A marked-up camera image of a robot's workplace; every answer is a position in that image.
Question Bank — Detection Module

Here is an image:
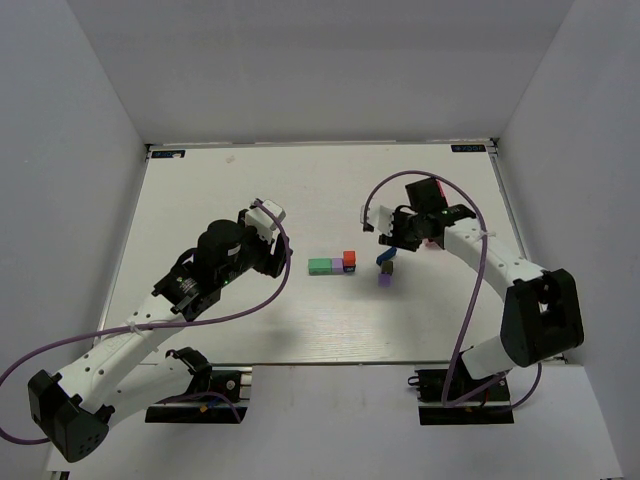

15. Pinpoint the pink plastic box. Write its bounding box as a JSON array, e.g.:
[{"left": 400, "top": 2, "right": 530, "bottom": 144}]
[{"left": 423, "top": 179, "right": 448, "bottom": 249}]

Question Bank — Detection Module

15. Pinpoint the dark blue long block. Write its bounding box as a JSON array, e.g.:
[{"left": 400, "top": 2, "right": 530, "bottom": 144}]
[{"left": 376, "top": 247, "right": 397, "bottom": 266}]

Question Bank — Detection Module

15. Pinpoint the olive brown cube block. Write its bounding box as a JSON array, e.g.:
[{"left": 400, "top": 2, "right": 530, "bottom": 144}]
[{"left": 381, "top": 260, "right": 394, "bottom": 275}]

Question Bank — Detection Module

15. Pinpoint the small purple cube block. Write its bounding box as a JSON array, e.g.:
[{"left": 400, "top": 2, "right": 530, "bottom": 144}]
[{"left": 378, "top": 273, "right": 392, "bottom": 288}]

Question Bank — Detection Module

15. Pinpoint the green wood block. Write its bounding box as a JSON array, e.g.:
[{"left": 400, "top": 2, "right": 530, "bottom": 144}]
[{"left": 307, "top": 258, "right": 333, "bottom": 275}]

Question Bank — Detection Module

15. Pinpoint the red cube block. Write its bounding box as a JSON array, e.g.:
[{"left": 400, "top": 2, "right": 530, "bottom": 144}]
[{"left": 343, "top": 250, "right": 356, "bottom": 267}]

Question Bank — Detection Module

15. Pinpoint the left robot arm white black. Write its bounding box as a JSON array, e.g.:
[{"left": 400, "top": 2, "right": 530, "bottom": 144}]
[{"left": 27, "top": 200, "right": 292, "bottom": 463}]

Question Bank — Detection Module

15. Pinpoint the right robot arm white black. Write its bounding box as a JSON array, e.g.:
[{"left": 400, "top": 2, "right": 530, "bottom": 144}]
[{"left": 361, "top": 177, "right": 585, "bottom": 391}]

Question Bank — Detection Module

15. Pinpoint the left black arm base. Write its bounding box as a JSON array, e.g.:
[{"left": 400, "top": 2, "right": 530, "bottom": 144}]
[{"left": 145, "top": 347, "right": 252, "bottom": 425}]

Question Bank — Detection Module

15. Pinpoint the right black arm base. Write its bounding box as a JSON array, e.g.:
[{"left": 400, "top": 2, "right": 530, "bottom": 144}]
[{"left": 405, "top": 367, "right": 516, "bottom": 427}]

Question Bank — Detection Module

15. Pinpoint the right blue table label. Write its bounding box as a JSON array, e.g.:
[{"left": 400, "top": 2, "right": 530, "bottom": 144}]
[{"left": 451, "top": 144, "right": 486, "bottom": 153}]

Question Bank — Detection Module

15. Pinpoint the blue table label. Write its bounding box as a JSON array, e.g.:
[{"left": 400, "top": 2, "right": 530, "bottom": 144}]
[
  {"left": 151, "top": 150, "right": 186, "bottom": 159},
  {"left": 451, "top": 144, "right": 486, "bottom": 153}
]

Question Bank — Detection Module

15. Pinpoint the left blue table label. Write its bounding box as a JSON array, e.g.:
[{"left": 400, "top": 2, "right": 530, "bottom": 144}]
[{"left": 151, "top": 150, "right": 186, "bottom": 159}]

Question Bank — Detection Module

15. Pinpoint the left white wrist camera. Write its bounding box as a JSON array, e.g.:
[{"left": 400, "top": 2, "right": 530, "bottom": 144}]
[{"left": 244, "top": 200, "right": 286, "bottom": 245}]

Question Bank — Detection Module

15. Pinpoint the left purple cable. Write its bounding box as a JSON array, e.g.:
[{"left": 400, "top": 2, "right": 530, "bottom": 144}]
[{"left": 0, "top": 198, "right": 292, "bottom": 445}]

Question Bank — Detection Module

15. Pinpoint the purple cable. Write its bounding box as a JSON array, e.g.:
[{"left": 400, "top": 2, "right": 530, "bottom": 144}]
[
  {"left": 362, "top": 170, "right": 544, "bottom": 412},
  {"left": 0, "top": 198, "right": 292, "bottom": 445}
]

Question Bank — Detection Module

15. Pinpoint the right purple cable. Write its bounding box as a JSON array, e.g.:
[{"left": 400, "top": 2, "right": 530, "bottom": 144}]
[{"left": 362, "top": 170, "right": 544, "bottom": 412}]

